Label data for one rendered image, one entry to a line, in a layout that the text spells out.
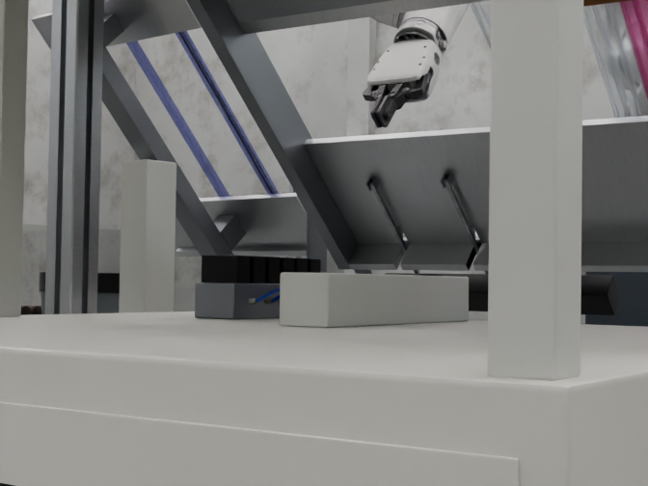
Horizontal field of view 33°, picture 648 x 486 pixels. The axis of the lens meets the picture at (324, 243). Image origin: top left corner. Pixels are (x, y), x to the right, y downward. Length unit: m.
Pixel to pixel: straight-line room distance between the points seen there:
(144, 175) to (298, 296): 0.79
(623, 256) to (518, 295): 0.95
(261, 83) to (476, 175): 0.29
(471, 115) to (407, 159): 10.59
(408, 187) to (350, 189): 0.09
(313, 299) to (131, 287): 0.80
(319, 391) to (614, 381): 0.13
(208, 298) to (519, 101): 0.66
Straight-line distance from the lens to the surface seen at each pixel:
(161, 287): 1.69
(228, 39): 1.37
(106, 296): 4.82
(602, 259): 1.41
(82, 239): 1.19
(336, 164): 1.48
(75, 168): 1.19
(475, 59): 12.09
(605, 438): 0.48
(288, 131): 1.45
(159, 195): 1.69
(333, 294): 0.91
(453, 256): 1.49
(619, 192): 1.36
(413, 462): 0.47
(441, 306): 1.08
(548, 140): 0.45
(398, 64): 1.76
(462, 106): 12.08
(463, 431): 0.46
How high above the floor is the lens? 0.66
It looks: 2 degrees up
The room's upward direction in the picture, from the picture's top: 1 degrees clockwise
